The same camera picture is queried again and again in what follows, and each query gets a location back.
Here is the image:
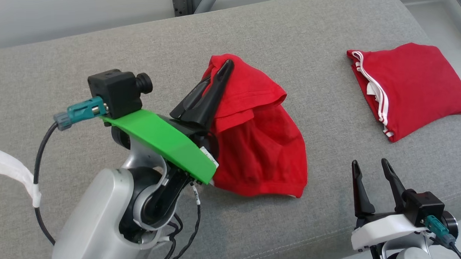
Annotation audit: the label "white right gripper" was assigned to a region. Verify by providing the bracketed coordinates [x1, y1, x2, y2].
[349, 157, 431, 254]

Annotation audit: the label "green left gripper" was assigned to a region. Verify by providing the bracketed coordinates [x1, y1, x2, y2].
[98, 55, 235, 187]

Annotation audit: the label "plain red shorts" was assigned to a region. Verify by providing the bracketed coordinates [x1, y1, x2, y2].
[198, 52, 312, 199]

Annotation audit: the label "red Bulls 23 jersey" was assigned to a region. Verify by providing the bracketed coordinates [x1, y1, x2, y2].
[344, 41, 461, 146]

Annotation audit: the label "right camera cable teal plug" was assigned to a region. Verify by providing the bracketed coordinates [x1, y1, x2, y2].
[425, 215, 461, 259]

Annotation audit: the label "camera cable teal plug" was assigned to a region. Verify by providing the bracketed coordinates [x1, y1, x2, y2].
[425, 215, 461, 259]
[31, 94, 109, 248]

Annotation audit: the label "grey metal post with bracket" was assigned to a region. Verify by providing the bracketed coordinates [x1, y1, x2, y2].
[169, 0, 217, 18]

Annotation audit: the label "left camera cable teal plug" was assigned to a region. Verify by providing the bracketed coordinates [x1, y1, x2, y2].
[31, 94, 109, 248]

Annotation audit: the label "thin black left arm cables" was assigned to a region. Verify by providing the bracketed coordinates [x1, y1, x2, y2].
[157, 181, 203, 259]

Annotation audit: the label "white cloth strap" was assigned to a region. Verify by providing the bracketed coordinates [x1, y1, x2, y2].
[0, 144, 44, 208]

